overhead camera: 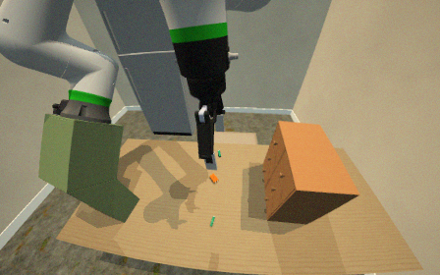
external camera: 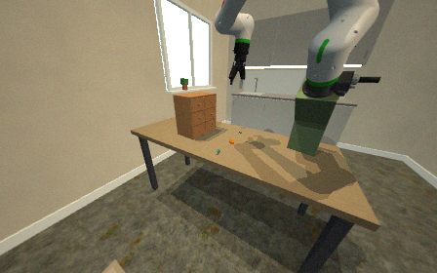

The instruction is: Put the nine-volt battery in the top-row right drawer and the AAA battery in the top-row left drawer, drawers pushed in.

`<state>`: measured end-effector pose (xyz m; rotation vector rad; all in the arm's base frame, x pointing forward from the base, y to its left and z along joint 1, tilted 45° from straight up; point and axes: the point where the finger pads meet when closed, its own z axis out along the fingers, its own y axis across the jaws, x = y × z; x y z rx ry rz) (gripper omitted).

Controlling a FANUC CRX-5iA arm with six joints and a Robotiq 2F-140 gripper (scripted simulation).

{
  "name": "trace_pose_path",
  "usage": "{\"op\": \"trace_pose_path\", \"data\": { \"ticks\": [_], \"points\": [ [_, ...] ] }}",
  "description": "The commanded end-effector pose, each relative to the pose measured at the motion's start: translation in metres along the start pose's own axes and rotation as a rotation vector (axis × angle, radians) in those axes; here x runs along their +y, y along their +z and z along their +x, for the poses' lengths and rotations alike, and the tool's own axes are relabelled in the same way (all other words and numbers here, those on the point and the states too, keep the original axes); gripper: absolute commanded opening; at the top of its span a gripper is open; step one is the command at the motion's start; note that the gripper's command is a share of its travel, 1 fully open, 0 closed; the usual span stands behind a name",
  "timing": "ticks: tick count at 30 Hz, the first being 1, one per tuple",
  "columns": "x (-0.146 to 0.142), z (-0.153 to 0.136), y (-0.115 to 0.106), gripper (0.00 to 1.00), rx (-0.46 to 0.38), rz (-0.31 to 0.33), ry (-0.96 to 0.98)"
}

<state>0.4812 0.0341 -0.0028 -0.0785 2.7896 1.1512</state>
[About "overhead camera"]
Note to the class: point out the brown wooden drawer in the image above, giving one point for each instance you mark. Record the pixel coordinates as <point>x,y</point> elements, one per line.
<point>266,172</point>
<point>279,145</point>
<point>269,201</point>
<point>284,170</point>
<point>276,191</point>
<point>271,157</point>

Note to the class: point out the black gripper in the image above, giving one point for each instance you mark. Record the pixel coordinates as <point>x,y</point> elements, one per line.
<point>211,105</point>

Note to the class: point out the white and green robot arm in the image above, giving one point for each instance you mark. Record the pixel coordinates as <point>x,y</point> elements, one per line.
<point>33,35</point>

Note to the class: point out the orange chest of drawers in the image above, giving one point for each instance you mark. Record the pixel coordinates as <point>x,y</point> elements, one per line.
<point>321,180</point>

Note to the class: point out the orange rectangular block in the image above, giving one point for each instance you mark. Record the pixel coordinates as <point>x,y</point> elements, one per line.
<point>214,178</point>

